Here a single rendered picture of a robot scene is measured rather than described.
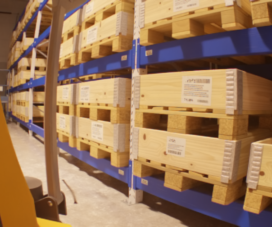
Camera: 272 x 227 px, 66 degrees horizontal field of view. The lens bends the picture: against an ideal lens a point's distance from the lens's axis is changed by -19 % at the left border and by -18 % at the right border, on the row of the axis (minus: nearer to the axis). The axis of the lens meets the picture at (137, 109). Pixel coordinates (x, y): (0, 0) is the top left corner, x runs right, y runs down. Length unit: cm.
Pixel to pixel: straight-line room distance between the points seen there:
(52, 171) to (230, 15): 109
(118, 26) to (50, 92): 121
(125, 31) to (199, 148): 112
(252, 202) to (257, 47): 75
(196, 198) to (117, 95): 96
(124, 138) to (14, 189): 141
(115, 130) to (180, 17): 98
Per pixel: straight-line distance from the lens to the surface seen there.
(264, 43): 120
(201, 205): 146
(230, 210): 135
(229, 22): 127
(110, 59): 215
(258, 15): 120
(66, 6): 101
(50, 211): 97
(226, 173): 122
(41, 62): 654
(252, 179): 116
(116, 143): 192
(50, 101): 89
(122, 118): 190
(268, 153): 111
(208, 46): 138
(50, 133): 90
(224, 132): 120
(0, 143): 59
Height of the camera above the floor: 78
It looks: 2 degrees down
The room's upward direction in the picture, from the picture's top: 2 degrees clockwise
